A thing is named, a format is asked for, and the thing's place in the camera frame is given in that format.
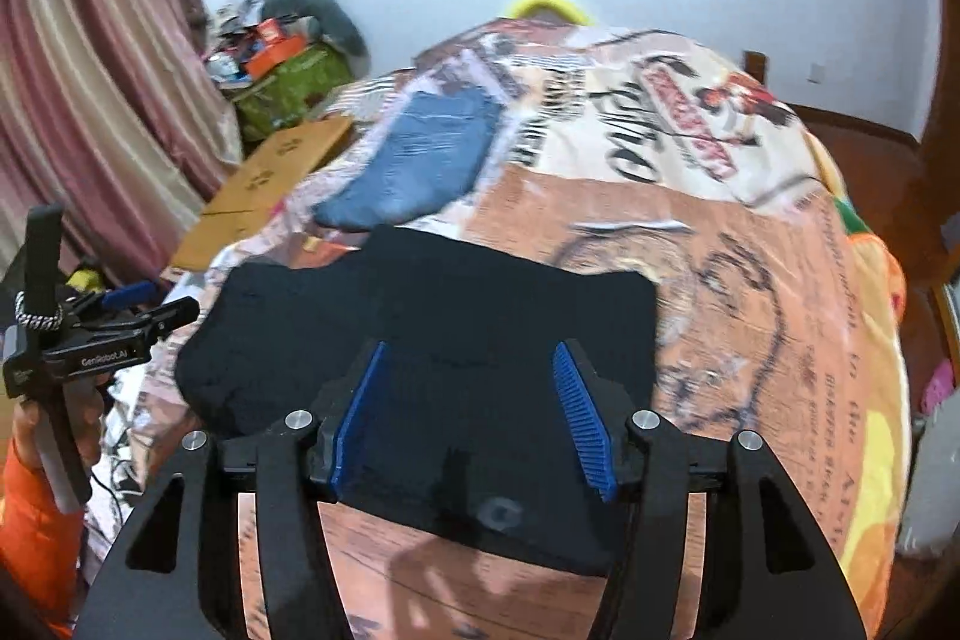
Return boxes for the black pants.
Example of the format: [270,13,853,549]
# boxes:
[174,229,658,575]

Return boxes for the orange sleeve forearm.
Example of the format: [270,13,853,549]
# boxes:
[2,442,83,638]

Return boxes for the left hand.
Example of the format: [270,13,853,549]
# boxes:
[10,368,111,484]

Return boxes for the bamboo lap desk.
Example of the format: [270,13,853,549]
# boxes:
[167,113,353,271]

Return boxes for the striped red gold curtain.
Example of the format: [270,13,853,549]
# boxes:
[2,0,242,283]

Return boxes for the printed patchwork bedspread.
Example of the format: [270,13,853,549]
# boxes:
[130,14,913,640]

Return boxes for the green storage bag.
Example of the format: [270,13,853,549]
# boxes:
[231,44,352,145]

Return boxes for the orange box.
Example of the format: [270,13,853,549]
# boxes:
[244,34,308,80]

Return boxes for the folded blue jeans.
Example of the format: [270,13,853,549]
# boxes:
[313,86,503,232]

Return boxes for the grey plush pillow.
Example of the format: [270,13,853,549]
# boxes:
[260,0,370,78]

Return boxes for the yellow foam headboard arch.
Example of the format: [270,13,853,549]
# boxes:
[505,0,592,26]

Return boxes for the white wall socket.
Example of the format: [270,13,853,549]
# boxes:
[809,64,825,85]

